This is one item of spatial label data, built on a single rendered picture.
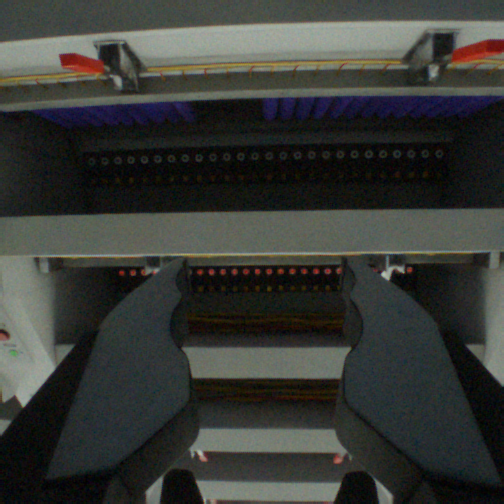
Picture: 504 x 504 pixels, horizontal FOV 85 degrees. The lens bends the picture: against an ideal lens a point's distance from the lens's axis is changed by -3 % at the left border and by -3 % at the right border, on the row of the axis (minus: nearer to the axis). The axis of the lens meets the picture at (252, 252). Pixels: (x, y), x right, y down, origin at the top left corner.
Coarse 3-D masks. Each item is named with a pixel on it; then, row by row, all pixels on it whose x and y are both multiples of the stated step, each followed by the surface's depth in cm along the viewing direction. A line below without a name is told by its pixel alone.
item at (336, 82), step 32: (224, 64) 25; (256, 64) 25; (288, 64) 25; (320, 64) 25; (480, 64) 24; (0, 96) 28; (32, 96) 27; (64, 96) 27; (96, 96) 27; (128, 96) 27; (160, 96) 27; (192, 96) 28; (224, 96) 28; (256, 96) 28; (288, 96) 28; (320, 96) 28
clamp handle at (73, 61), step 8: (64, 56) 17; (72, 56) 17; (80, 56) 18; (64, 64) 17; (72, 64) 17; (80, 64) 18; (88, 64) 19; (96, 64) 19; (88, 72) 20; (96, 72) 20; (104, 72) 22; (112, 72) 22; (120, 72) 23; (120, 80) 24
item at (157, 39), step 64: (0, 0) 21; (64, 0) 21; (128, 0) 21; (192, 0) 21; (256, 0) 21; (320, 0) 20; (384, 0) 20; (448, 0) 20; (0, 64) 25; (192, 64) 26; (0, 128) 31
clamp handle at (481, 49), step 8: (488, 40) 16; (496, 40) 16; (464, 48) 18; (472, 48) 17; (480, 48) 17; (488, 48) 16; (496, 48) 16; (448, 56) 20; (456, 56) 19; (464, 56) 18; (472, 56) 18; (480, 56) 17; (488, 56) 17; (432, 64) 22; (440, 64) 22; (432, 72) 23
